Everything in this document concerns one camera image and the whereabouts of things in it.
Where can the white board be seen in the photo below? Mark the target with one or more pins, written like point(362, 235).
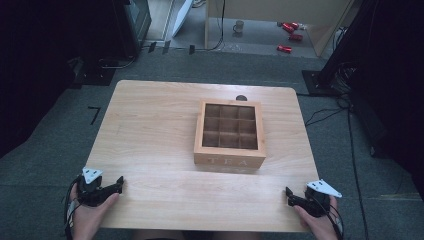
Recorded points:
point(182, 15)

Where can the person's right hand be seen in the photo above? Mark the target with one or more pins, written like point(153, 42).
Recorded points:
point(318, 225)

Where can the grey mug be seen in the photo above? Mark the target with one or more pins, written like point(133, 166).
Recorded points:
point(238, 26)

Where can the black monitor cabinet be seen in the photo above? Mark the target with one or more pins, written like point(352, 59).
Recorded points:
point(131, 25)

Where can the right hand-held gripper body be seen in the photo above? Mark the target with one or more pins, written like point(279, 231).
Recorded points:
point(318, 198)

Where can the black tape strip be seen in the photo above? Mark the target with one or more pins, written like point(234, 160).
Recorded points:
point(152, 47)
point(191, 49)

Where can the black stand base plate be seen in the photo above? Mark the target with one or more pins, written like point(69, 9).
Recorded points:
point(94, 72)

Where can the black stand with base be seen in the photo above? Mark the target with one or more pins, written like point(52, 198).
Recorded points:
point(325, 71)

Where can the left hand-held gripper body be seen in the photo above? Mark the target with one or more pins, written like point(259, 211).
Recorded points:
point(90, 191)

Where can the person's left hand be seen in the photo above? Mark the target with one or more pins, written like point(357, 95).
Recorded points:
point(88, 218)

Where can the black tape corner mark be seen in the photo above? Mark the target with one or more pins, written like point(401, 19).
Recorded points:
point(95, 115)

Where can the dark round object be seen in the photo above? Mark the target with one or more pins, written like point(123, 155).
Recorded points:
point(241, 98)

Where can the red can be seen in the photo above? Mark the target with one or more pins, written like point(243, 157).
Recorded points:
point(284, 49)
point(288, 27)

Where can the wooden tea box with compartments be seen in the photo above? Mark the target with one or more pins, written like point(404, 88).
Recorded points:
point(230, 135)

